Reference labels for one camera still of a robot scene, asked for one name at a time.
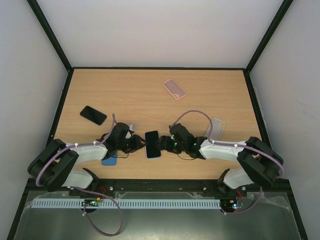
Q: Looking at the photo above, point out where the pink phone case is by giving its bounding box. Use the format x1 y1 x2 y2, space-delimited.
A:
162 78 186 100

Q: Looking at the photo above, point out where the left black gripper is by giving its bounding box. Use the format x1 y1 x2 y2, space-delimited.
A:
116 134 148 154

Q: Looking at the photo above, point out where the blue phone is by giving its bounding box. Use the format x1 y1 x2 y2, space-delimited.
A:
101 152 118 166

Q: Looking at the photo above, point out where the lavender phone case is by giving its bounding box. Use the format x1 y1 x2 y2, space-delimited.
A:
145 144 161 159

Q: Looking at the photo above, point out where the black phone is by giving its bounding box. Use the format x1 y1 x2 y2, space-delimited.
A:
79 105 107 126

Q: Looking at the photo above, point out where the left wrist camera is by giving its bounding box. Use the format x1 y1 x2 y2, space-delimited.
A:
125 124 136 139

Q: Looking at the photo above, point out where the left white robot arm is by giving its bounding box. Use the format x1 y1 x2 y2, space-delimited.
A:
27 122 146 192

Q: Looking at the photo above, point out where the light blue cable duct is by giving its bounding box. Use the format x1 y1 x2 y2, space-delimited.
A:
31 198 221 210

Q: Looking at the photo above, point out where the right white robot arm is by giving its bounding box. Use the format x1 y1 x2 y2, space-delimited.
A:
157 123 285 196

